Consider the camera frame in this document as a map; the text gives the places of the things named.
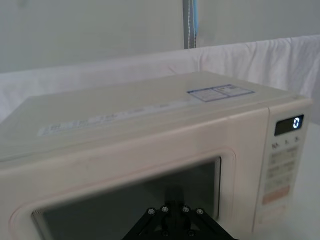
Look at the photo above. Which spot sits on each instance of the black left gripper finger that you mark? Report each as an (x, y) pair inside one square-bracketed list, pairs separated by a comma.
[(150, 222)]

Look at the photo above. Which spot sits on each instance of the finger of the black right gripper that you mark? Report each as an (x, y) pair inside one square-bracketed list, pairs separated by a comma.
[(200, 222)]

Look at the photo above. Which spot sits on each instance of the cream microwave oven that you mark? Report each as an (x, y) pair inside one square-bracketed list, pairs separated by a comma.
[(150, 140)]

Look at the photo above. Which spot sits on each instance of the oven control panel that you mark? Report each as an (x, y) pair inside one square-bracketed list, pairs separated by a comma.
[(282, 165)]

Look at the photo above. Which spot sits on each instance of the grey striped post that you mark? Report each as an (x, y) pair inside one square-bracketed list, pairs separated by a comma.
[(191, 22)]

